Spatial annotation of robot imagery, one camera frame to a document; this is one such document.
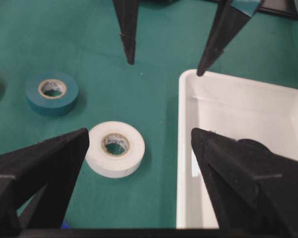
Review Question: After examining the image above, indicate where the white plastic case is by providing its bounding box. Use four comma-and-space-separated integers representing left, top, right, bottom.
176, 69, 298, 229

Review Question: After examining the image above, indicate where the white tape roll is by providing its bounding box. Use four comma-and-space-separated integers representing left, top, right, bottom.
85, 121, 145, 179

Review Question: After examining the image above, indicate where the green tape roll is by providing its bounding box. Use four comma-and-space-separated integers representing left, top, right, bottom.
25, 72, 78, 116

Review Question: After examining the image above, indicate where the blue tape roll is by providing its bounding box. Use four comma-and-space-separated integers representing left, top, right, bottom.
61, 222, 70, 229

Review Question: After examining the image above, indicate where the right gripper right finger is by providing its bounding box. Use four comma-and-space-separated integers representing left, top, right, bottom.
191, 128, 298, 238

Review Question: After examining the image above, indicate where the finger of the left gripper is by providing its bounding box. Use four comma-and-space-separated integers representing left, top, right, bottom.
197, 0, 262, 76
113, 0, 139, 65

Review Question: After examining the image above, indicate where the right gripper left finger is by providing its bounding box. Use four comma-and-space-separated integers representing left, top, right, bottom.
0, 128, 89, 230

